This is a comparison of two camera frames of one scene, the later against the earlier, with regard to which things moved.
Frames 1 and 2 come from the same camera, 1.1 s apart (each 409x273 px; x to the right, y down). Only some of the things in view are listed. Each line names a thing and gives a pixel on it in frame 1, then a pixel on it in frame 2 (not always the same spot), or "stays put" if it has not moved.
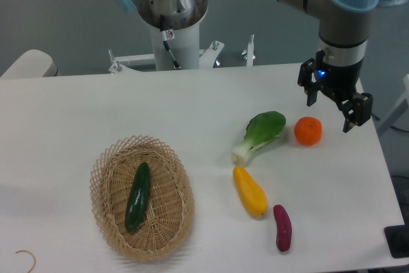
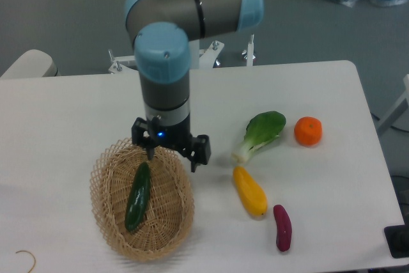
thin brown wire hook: (25, 250) stays put
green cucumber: (139, 198) stays put
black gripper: (340, 82) → (177, 137)
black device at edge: (397, 238) stays put
